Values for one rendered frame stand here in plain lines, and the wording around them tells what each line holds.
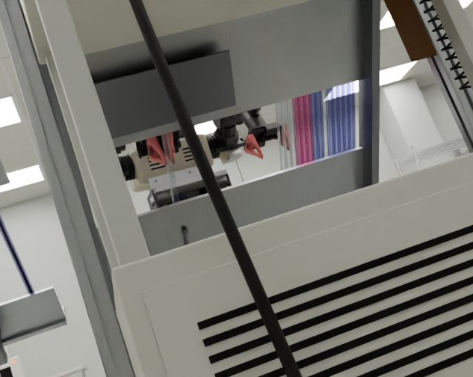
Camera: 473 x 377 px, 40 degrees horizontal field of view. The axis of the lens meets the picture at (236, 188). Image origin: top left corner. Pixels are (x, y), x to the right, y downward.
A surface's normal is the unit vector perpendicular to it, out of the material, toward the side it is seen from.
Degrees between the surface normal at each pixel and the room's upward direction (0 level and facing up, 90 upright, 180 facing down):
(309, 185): 137
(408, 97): 90
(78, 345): 90
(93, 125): 90
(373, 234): 90
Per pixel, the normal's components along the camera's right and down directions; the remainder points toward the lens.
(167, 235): 0.36, 0.47
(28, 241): 0.16, -0.28
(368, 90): -0.93, 0.29
